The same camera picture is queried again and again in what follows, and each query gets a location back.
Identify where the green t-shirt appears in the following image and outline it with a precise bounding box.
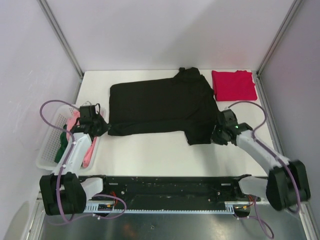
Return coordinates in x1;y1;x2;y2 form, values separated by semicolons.
54;131;68;164

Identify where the folded red t-shirt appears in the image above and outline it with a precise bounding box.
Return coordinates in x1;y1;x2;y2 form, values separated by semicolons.
211;70;258;102

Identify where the black t-shirt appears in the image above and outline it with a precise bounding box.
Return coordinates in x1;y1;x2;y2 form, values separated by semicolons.
108;67;219;145

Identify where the pink t-shirt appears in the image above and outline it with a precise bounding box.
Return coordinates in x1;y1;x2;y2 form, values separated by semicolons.
66;110;98;168

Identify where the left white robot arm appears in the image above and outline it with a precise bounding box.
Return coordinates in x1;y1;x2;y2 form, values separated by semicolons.
39;103;111;216

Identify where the left aluminium frame post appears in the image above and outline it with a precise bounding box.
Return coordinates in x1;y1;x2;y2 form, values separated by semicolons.
37;0;84;77

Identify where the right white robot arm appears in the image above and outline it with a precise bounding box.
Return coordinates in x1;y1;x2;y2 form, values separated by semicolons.
211;109;311;211

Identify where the white slotted cable duct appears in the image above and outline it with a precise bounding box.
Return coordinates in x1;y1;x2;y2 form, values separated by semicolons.
83;201;251;214

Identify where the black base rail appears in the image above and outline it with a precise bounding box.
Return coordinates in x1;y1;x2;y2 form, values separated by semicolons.
92;175;256;213

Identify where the aluminium frame post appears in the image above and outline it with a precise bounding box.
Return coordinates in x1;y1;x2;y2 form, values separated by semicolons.
256;0;308;76
37;0;84;77

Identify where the right aluminium frame post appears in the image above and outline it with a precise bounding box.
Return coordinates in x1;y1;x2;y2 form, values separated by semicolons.
256;0;308;76

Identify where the white plastic basket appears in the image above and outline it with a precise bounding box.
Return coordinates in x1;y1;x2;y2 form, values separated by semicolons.
36;104;100;175

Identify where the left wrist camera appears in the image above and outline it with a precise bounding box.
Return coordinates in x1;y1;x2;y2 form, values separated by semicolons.
82;101;92;107

